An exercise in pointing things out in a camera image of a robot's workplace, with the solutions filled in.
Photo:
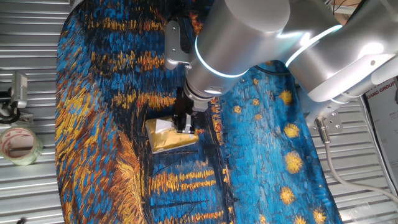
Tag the gold tissue pack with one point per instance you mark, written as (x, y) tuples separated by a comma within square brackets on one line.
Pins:
[(168, 141)]

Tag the starry night painted tablecloth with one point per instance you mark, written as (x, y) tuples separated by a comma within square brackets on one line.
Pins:
[(102, 155)]

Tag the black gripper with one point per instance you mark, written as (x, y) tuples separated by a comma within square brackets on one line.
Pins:
[(183, 104)]

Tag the clear tape roll red print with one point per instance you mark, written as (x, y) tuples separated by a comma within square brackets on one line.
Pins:
[(21, 160)]

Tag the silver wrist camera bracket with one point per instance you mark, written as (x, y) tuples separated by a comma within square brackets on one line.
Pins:
[(172, 46)]

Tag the small black knob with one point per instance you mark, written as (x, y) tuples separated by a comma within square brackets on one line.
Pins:
[(21, 221)]

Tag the clear plastic bag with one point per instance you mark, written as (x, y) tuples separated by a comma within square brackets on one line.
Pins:
[(367, 213)]

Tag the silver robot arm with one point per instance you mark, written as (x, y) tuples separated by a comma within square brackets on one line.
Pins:
[(248, 40)]

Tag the silver exterior camera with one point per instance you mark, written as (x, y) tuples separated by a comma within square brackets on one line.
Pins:
[(19, 90)]

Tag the white printed paper sheet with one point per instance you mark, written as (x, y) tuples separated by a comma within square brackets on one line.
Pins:
[(382, 124)]

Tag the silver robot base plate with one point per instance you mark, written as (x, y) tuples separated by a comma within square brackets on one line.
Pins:
[(334, 123)]

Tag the white napkin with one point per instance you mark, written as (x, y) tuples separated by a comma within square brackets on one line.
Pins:
[(163, 126)]

